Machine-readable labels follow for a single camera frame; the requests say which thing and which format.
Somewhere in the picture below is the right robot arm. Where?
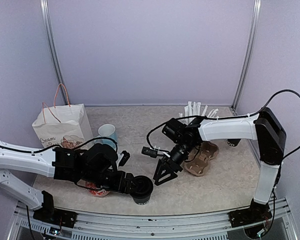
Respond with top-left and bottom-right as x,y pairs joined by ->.
153,107 -> 287,222

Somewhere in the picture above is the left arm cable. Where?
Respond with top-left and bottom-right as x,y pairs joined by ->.
0,136 -> 118,196

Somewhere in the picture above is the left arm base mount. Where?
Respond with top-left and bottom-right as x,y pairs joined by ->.
33,191 -> 77,229

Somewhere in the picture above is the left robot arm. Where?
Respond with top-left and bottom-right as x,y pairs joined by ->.
0,141 -> 137,223

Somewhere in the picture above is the aluminium post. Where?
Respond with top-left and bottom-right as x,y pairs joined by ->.
231,0 -> 262,112
39,0 -> 68,106

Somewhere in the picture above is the white wrapped straws bundle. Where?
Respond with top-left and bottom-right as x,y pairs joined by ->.
178,101 -> 219,118

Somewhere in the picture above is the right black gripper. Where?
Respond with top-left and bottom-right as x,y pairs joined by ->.
153,140 -> 197,186

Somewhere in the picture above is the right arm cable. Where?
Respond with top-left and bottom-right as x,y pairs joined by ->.
146,89 -> 300,161

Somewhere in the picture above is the light blue mug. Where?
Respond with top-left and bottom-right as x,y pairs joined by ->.
97,124 -> 118,149

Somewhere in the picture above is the black paper coffee cup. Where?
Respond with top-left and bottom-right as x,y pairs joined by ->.
226,139 -> 241,147

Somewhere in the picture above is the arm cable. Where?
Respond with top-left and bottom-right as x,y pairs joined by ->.
0,136 -> 118,196
146,89 -> 300,161

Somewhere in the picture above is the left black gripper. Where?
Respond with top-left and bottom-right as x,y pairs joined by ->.
82,168 -> 140,195

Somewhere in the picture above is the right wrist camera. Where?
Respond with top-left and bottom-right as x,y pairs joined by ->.
141,146 -> 170,158

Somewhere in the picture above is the red patterned bowl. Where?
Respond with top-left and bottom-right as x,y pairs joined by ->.
85,181 -> 110,198

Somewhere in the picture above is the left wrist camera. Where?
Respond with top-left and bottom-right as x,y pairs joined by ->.
116,150 -> 131,167

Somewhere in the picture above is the right aluminium post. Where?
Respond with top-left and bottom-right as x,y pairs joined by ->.
231,0 -> 262,112

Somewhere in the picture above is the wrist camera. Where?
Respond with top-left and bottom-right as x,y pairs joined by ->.
116,150 -> 131,167
141,146 -> 170,158

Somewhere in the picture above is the aluminium front rail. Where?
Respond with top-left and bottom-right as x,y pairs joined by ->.
7,199 -> 300,240

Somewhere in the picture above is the left aluminium post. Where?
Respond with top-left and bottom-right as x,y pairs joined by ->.
39,0 -> 68,106

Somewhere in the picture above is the brown pulp cup carrier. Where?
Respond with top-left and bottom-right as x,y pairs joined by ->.
183,141 -> 219,177

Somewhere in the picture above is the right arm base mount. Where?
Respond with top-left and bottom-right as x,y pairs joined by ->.
228,199 -> 272,228

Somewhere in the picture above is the cream bear paper bag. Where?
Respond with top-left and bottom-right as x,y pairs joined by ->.
31,83 -> 95,151

